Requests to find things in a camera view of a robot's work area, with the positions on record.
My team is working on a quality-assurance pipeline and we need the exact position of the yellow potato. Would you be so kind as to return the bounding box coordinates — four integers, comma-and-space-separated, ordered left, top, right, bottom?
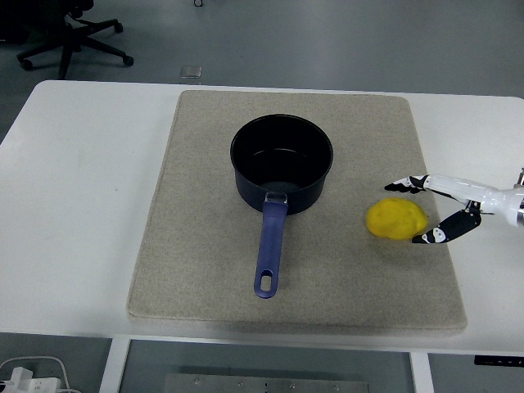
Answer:
364, 197, 430, 241

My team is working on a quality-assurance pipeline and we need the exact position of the blue pot with handle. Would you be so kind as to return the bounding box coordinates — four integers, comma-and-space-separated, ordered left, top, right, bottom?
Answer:
229, 114, 335, 300

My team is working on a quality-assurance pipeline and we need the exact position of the white table leg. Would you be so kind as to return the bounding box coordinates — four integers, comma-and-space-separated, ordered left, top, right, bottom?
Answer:
99, 337, 132, 393
409, 351, 434, 393

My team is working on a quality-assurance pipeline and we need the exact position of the white power strip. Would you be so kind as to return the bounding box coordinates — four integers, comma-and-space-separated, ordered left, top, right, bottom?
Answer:
0, 367, 62, 393

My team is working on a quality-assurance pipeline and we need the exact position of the black office chair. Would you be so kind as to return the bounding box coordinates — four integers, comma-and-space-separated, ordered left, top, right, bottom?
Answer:
0, 0, 135, 81

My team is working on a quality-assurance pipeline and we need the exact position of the white power cable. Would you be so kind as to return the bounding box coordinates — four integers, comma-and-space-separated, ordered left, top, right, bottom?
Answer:
0, 355, 85, 393

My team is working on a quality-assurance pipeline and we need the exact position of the grey metal plate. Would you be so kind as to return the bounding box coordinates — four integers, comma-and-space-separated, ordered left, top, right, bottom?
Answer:
163, 372, 369, 393

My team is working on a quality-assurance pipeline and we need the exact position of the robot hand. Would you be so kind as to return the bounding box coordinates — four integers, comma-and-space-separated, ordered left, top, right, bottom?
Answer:
383, 174, 524, 246

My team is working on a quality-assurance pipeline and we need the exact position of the black table control panel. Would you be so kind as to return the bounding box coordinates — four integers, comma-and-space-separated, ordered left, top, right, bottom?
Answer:
473, 355, 524, 366

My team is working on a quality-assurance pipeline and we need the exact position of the beige fabric mat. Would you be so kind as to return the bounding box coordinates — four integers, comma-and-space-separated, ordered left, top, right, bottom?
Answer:
125, 89, 468, 332

